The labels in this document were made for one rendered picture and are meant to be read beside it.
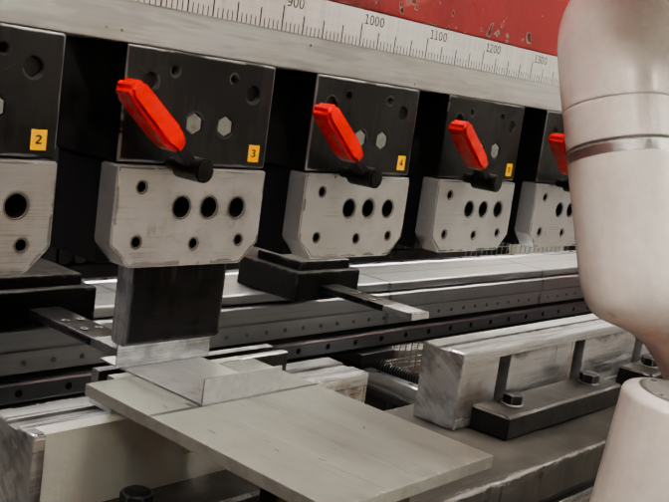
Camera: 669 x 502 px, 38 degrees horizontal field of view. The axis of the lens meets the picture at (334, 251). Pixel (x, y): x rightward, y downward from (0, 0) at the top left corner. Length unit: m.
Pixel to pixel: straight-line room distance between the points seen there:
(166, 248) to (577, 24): 0.38
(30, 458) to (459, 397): 0.57
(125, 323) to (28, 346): 0.26
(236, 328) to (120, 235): 0.52
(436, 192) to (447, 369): 0.25
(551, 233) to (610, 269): 0.45
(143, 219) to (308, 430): 0.20
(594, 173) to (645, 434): 0.21
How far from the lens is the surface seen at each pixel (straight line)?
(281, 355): 0.93
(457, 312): 1.62
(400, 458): 0.71
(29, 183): 0.69
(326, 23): 0.86
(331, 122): 0.82
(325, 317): 1.35
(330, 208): 0.89
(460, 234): 1.06
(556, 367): 1.37
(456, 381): 1.17
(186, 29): 0.76
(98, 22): 0.71
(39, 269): 1.02
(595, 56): 0.82
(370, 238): 0.94
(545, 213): 1.21
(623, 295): 0.79
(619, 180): 0.80
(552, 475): 1.16
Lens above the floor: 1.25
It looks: 9 degrees down
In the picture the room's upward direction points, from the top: 8 degrees clockwise
